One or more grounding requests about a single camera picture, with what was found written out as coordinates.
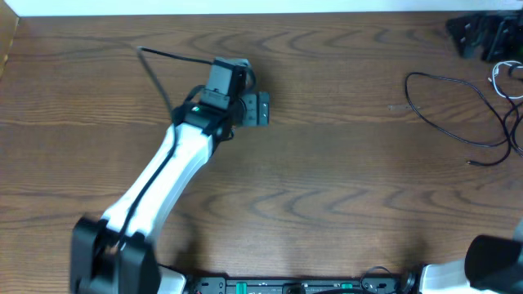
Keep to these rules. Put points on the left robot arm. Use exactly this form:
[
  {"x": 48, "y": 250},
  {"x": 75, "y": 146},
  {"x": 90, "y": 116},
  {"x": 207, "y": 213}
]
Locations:
[{"x": 115, "y": 254}]

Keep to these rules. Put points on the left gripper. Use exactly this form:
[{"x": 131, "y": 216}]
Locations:
[{"x": 255, "y": 111}]

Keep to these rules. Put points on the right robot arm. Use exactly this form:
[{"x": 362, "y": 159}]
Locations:
[{"x": 492, "y": 264}]

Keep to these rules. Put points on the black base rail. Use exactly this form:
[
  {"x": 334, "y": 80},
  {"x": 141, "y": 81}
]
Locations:
[{"x": 377, "y": 280}]

